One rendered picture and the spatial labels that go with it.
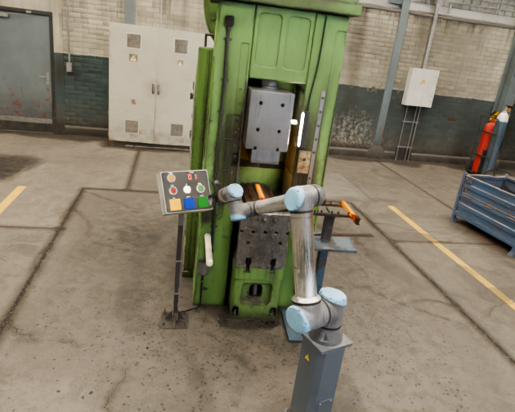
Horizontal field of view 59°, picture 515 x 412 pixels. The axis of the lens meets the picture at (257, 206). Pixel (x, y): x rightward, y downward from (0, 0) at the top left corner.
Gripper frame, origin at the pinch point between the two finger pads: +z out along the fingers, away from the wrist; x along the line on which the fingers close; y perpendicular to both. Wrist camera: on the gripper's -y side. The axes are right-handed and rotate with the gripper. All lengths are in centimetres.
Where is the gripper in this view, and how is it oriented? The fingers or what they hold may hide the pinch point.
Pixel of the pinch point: (209, 198)
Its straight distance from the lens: 298.4
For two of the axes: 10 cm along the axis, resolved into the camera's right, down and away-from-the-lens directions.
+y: 1.7, 9.8, -0.9
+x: 8.4, -0.9, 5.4
